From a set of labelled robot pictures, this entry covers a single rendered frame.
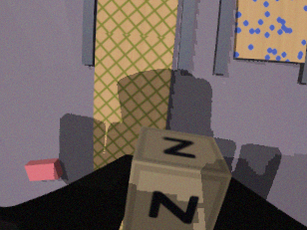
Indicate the tan cube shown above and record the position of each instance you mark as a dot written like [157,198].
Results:
[177,181]

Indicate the pink rectangular block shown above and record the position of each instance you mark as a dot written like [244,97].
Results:
[42,169]

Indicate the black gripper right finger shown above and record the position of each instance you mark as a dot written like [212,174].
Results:
[243,209]

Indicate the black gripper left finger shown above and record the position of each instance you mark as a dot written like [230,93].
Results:
[95,202]

